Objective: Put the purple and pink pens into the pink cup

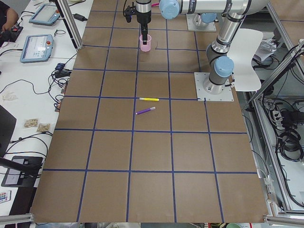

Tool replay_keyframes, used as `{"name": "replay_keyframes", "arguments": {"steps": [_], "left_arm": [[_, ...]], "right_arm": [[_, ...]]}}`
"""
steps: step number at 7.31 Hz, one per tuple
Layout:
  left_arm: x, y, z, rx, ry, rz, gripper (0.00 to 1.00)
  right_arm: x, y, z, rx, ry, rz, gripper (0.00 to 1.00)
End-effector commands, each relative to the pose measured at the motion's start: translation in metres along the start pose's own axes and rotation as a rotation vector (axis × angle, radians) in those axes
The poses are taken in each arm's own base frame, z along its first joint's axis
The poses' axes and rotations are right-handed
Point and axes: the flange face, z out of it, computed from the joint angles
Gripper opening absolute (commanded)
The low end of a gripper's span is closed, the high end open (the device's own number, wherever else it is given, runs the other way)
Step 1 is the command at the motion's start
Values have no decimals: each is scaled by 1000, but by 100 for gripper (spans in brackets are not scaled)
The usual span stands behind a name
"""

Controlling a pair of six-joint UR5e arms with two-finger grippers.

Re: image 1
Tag small remote control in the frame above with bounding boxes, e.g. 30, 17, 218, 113
0, 190, 11, 203

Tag blue teach pendant far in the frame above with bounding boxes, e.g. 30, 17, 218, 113
29, 4, 60, 26

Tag black monitor stand base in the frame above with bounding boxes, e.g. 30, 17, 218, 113
0, 156, 43, 187

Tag seated person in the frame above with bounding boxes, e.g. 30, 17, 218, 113
0, 1, 19, 46

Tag white plastic chair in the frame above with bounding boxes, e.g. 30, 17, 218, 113
227, 28, 263, 92

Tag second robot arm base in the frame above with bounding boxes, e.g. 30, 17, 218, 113
192, 13, 217, 27

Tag purple marker pen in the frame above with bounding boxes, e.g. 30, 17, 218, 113
135, 106, 156, 115

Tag aluminium frame post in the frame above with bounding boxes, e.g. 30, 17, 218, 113
55, 0, 83, 50

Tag bag of small parts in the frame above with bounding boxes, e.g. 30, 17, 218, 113
23, 118, 39, 128

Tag blue teach pendant near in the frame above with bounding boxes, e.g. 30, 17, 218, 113
20, 34, 54, 63

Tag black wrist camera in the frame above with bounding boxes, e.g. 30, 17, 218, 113
123, 6, 136, 23

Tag yellow highlighter pen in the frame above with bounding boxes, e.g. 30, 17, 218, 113
139, 97, 160, 102

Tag blue teach pendant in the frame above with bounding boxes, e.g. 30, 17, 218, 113
20, 34, 54, 63
29, 4, 60, 26

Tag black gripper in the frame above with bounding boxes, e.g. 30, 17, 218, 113
136, 10, 151, 45

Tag translucent pink cup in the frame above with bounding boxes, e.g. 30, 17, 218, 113
139, 34, 152, 52

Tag black power adapter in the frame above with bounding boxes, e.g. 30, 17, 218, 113
73, 13, 87, 21

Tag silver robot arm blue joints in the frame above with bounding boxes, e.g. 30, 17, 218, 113
135, 0, 273, 86

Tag black cable bundle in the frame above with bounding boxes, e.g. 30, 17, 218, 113
277, 130, 304, 163

